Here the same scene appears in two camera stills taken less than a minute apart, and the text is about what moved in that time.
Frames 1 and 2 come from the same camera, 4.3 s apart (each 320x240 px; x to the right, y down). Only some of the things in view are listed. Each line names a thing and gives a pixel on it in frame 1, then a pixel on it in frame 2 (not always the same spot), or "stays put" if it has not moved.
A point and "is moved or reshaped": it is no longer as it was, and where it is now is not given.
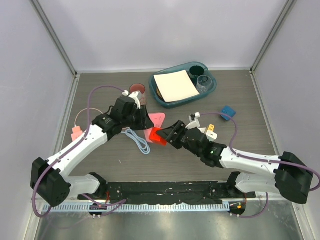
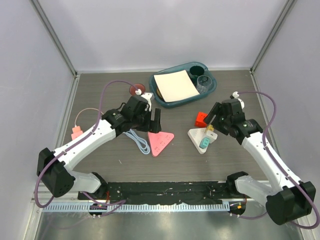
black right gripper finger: x=173 y=131 to x=210 y=117
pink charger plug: x=76 y=132 stays put
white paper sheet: x=174 y=85 stays put
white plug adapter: x=211 y=135 stays put
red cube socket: x=156 y=138 to x=199 y=122
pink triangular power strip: x=157 y=119 is moved or reshaped
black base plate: x=205 y=192 stays put
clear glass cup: x=203 y=82 stays put
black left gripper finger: x=146 y=122 to x=155 y=126
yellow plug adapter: x=211 y=127 stays put
